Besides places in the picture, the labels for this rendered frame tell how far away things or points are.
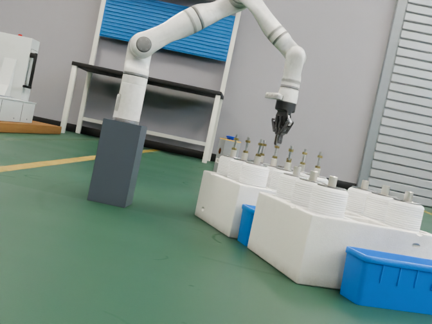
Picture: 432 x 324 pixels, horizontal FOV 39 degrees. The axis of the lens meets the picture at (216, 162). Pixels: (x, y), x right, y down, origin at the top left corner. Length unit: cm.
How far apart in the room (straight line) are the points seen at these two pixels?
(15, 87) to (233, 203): 377
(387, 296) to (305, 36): 591
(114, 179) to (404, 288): 111
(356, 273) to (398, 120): 580
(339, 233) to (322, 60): 575
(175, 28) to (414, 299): 125
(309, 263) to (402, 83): 583
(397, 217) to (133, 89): 104
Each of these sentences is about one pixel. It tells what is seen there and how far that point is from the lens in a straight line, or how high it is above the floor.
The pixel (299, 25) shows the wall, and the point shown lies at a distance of 732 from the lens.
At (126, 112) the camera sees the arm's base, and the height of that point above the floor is 34.
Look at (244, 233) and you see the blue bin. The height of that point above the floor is 4.
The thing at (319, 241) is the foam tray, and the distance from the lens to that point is 158.
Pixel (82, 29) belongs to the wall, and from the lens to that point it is 753.
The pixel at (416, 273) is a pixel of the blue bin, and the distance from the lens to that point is 159.
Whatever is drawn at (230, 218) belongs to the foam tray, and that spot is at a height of 6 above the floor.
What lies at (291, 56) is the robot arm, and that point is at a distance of 226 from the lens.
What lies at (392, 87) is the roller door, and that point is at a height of 124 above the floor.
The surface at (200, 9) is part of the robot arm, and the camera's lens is 231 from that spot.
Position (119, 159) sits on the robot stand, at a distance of 222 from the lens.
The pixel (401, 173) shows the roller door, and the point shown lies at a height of 32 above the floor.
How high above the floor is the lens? 33
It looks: 3 degrees down
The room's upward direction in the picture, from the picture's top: 12 degrees clockwise
